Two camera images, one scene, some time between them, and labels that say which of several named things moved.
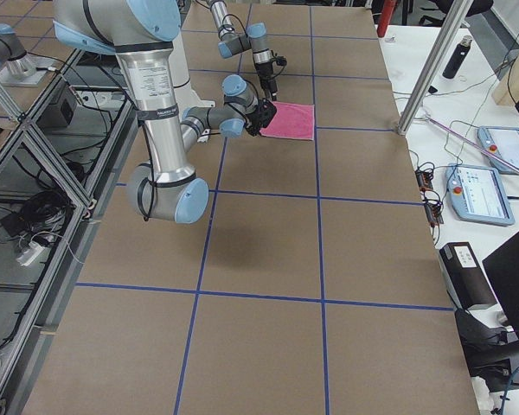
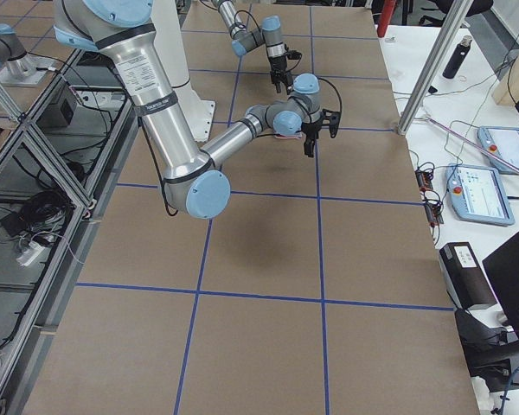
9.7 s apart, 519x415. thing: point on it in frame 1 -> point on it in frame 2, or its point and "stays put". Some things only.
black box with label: x=464 y=277 stays put
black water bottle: x=451 y=69 stays put
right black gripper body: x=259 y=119 -> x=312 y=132
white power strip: x=30 y=253 stays put
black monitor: x=512 y=273 stays put
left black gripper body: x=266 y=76 -> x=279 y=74
